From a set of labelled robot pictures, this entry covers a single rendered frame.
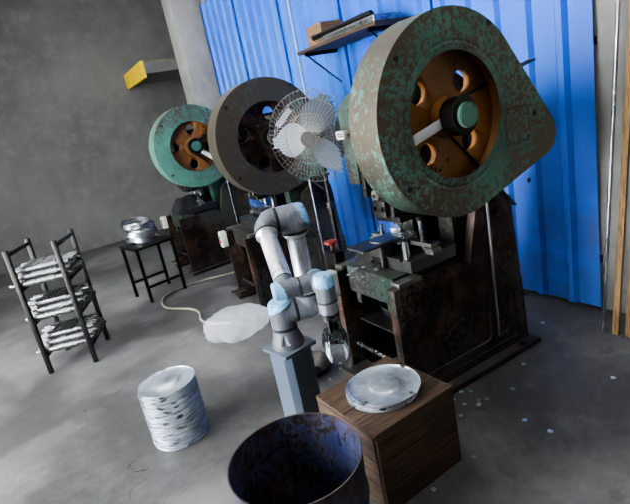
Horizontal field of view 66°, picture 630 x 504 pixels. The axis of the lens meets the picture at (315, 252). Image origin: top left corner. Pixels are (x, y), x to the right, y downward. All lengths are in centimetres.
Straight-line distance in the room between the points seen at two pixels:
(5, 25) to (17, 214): 266
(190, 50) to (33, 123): 268
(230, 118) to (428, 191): 184
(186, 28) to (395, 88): 569
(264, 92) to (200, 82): 376
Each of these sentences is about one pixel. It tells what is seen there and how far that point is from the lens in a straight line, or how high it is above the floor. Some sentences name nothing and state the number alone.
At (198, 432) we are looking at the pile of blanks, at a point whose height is 4.
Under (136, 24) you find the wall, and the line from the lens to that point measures 898.
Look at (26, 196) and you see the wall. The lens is 854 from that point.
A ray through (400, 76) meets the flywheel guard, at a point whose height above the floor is 152.
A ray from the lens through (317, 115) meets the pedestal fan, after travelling 306.
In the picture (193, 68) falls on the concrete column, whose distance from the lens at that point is 732.
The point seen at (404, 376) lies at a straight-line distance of 207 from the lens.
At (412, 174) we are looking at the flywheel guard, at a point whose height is 115.
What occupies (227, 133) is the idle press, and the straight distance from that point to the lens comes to 348.
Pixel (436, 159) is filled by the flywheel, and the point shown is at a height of 117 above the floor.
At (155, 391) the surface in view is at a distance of 262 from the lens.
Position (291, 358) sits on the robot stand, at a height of 42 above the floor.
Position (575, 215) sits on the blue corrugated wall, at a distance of 327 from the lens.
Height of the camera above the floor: 147
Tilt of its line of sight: 16 degrees down
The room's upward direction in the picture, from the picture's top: 11 degrees counter-clockwise
